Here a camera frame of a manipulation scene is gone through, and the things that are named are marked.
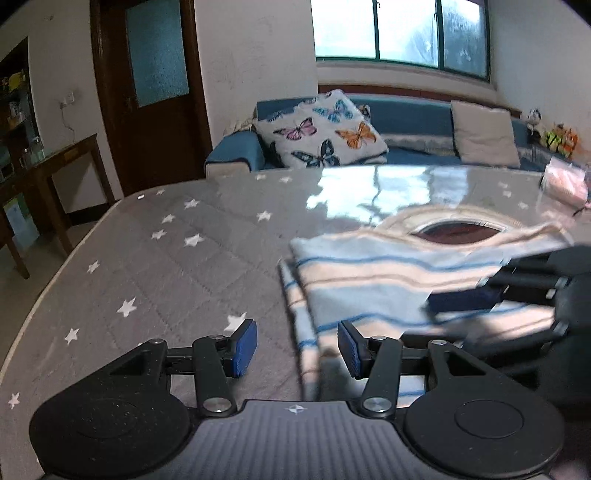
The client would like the green-framed window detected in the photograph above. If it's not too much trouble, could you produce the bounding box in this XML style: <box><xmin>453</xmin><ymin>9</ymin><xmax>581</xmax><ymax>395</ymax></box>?
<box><xmin>311</xmin><ymin>0</ymin><xmax>491</xmax><ymax>81</ymax></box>

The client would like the wooden door with glass pane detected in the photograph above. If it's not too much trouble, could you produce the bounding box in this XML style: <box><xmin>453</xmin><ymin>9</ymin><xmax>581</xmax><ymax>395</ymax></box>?
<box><xmin>90</xmin><ymin>0</ymin><xmax>213</xmax><ymax>197</ymax></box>

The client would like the blue white striped garment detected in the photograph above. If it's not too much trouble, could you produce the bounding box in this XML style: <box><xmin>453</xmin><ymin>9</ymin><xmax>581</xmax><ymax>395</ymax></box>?
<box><xmin>277</xmin><ymin>222</ymin><xmax>575</xmax><ymax>402</ymax></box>

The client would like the wall socket with cable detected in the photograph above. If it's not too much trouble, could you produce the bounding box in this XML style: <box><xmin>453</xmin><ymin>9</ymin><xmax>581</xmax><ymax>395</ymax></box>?
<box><xmin>59</xmin><ymin>92</ymin><xmax>77</xmax><ymax>141</ymax></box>

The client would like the orange green plush toy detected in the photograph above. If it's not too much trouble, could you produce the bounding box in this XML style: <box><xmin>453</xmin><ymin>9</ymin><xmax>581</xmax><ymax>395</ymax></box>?
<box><xmin>544</xmin><ymin>124</ymin><xmax>580</xmax><ymax>158</ymax></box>

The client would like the pink plastic bag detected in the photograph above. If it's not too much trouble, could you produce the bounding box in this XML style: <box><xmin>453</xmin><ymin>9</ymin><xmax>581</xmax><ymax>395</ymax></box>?
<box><xmin>540</xmin><ymin>157</ymin><xmax>591</xmax><ymax>206</ymax></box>

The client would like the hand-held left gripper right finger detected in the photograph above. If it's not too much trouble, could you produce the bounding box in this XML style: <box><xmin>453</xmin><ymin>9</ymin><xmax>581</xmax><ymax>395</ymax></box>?
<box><xmin>337</xmin><ymin>320</ymin><xmax>502</xmax><ymax>418</ymax></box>

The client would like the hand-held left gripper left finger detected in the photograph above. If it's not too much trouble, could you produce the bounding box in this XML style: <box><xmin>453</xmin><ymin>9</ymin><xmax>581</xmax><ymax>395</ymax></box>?
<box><xmin>104</xmin><ymin>318</ymin><xmax>258</xmax><ymax>418</ymax></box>

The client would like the grey star-print tablecloth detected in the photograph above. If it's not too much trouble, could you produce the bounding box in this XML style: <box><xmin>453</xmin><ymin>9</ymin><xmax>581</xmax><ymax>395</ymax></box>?
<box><xmin>0</xmin><ymin>165</ymin><xmax>591</xmax><ymax>480</ymax></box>

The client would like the wooden side table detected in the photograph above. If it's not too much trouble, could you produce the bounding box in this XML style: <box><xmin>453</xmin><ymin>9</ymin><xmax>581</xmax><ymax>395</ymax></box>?
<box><xmin>0</xmin><ymin>134</ymin><xmax>116</xmax><ymax>280</ymax></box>

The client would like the green white cardboard box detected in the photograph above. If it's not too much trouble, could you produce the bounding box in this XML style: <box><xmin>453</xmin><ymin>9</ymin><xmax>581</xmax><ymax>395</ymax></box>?
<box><xmin>2</xmin><ymin>194</ymin><xmax>40</xmax><ymax>250</ymax></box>

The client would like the blue sofa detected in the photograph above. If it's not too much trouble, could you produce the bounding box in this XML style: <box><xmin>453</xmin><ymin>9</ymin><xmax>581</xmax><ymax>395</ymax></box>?
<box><xmin>205</xmin><ymin>96</ymin><xmax>555</xmax><ymax>178</ymax></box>

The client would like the butterfly print pillow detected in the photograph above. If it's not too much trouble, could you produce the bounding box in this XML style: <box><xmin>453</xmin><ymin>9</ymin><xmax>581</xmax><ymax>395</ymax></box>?
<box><xmin>255</xmin><ymin>90</ymin><xmax>389</xmax><ymax>169</ymax></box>

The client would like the beige pillow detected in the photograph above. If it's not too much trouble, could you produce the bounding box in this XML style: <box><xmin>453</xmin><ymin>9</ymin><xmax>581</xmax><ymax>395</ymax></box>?
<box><xmin>450</xmin><ymin>100</ymin><xmax>521</xmax><ymax>168</ymax></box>

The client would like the wooden display cabinet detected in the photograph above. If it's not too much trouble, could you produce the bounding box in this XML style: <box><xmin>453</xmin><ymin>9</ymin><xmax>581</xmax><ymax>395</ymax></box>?
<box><xmin>0</xmin><ymin>37</ymin><xmax>47</xmax><ymax>185</ymax></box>

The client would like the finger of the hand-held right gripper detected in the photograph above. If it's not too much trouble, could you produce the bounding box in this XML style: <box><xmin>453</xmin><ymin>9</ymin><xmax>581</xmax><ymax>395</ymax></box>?
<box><xmin>401</xmin><ymin>320</ymin><xmax>571</xmax><ymax>358</ymax></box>
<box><xmin>427</xmin><ymin>247</ymin><xmax>578</xmax><ymax>319</ymax></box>

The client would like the white cloth on sofa arm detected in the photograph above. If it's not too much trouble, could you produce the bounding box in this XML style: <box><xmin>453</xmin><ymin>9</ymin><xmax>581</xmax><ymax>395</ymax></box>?
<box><xmin>228</xmin><ymin>117</ymin><xmax>259</xmax><ymax>137</ymax></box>

